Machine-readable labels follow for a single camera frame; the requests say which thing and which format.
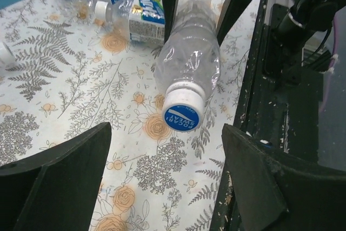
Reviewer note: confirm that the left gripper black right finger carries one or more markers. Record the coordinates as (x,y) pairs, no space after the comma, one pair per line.
(278,191)

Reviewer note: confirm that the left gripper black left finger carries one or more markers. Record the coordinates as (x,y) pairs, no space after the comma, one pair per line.
(57,188)

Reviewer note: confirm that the clear bottle pocari cap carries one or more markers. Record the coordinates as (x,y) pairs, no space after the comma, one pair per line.
(188,66)

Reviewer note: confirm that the green label drink bottle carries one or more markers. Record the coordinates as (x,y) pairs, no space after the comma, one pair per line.
(137,20)

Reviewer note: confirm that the clear bottle green logo cap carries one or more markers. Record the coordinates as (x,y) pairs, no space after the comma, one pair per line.
(6,56)

